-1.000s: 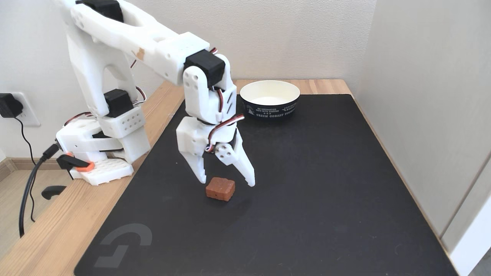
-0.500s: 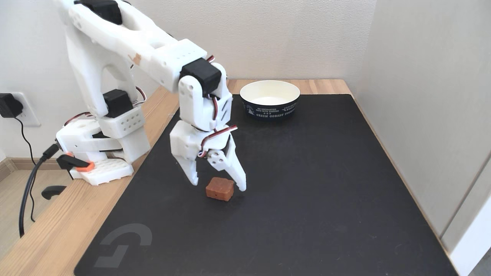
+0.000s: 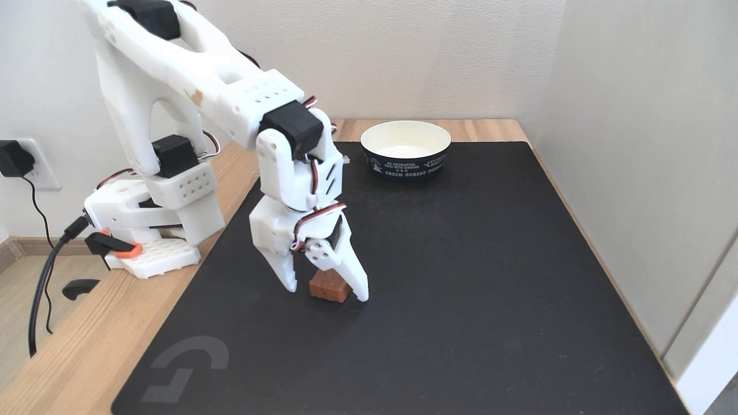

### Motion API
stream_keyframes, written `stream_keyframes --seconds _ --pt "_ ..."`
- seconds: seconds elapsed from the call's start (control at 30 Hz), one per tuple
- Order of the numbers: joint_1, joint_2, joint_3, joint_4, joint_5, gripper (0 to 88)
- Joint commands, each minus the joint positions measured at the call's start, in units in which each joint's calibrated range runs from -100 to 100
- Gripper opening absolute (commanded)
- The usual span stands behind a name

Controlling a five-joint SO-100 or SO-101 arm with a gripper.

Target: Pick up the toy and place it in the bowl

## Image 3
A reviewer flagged brown toy block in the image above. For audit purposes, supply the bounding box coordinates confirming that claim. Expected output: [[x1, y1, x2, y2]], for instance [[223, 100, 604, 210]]
[[309, 269, 351, 304]]

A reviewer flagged white and navy paper bowl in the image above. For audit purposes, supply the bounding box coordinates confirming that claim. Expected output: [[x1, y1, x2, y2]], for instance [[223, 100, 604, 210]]
[[360, 120, 452, 180]]

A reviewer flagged black desk mat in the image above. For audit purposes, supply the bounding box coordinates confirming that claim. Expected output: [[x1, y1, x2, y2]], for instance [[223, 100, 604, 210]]
[[111, 141, 690, 415]]

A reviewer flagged black and orange clamp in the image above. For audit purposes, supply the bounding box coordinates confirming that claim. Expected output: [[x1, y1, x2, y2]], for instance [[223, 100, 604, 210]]
[[62, 230, 144, 301]]

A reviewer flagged wooden baseboard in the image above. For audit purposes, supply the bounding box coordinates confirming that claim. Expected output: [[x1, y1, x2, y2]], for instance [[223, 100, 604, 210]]
[[0, 236, 88, 275]]

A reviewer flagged black power adapter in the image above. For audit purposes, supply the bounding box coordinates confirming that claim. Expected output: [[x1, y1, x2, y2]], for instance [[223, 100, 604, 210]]
[[0, 140, 28, 178]]

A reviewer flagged red white black servo cable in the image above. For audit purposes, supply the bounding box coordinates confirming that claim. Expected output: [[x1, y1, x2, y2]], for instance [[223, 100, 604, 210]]
[[290, 201, 348, 252]]

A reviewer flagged thin black cable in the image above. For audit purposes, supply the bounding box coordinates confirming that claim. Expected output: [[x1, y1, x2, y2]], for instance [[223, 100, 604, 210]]
[[22, 176, 55, 335]]

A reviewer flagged thick black cable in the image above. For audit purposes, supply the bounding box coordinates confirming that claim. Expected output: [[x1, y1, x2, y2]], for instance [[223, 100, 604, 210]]
[[28, 216, 93, 358]]

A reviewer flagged white wall outlet plate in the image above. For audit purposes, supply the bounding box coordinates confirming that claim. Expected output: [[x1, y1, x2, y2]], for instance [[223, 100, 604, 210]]
[[17, 138, 62, 191]]

